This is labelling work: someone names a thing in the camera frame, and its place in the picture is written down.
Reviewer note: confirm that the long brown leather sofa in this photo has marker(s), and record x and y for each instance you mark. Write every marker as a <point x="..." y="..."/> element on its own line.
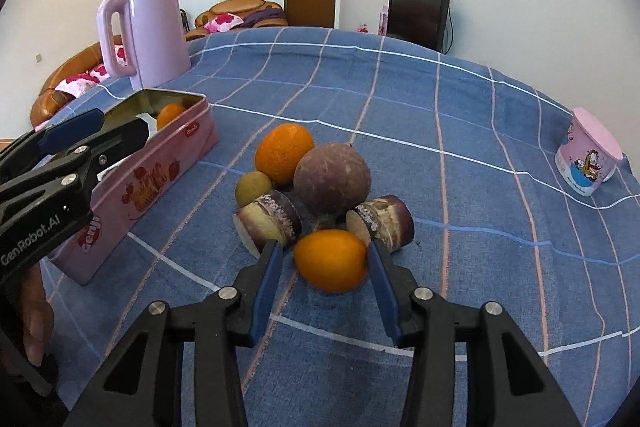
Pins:
<point x="70" y="67"/>

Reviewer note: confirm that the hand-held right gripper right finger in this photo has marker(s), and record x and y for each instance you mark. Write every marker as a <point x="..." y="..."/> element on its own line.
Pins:
<point x="385" y="292"/>

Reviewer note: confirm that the small yellow-green fruit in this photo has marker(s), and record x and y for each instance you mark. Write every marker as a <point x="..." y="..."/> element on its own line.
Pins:
<point x="251" y="188"/>

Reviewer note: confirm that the pink cartoon cup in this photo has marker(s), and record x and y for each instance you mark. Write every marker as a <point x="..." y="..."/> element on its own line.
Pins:
<point x="587" y="157"/>

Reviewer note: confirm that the purple cloth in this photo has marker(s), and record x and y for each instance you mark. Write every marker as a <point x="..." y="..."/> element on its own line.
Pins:
<point x="265" y="18"/>

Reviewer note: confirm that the purple passion fruit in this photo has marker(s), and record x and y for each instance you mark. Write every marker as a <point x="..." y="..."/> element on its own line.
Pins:
<point x="332" y="179"/>

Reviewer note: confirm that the person's left hand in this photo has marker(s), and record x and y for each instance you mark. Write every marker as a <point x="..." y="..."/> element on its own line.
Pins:
<point x="35" y="317"/>

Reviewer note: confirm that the black flat television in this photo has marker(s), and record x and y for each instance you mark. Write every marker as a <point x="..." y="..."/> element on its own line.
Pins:
<point x="417" y="19"/>

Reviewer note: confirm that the small brown leather sofa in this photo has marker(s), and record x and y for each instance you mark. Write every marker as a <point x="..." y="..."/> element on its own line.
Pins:
<point x="220" y="7"/>

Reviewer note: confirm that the pink tin box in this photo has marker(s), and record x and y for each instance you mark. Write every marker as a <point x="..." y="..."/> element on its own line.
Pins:
<point x="150" y="187"/>

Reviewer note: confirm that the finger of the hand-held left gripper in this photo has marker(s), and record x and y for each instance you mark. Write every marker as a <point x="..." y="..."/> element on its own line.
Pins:
<point x="75" y="127"/>
<point x="125" y="137"/>

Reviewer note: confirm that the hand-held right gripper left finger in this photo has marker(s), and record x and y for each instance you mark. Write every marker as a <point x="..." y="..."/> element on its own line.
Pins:
<point x="267" y="292"/>

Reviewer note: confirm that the pink floral cushion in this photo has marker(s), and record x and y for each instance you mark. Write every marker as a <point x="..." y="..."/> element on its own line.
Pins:
<point x="75" y="87"/>
<point x="224" y="23"/>
<point x="100" y="72"/>

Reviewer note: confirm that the orange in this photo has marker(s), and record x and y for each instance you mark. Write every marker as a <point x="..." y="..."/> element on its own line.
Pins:
<point x="330" y="264"/>
<point x="282" y="152"/>
<point x="171" y="116"/>

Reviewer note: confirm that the pink electric kettle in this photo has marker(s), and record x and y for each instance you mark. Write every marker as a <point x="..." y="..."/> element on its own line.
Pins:
<point x="155" y="32"/>

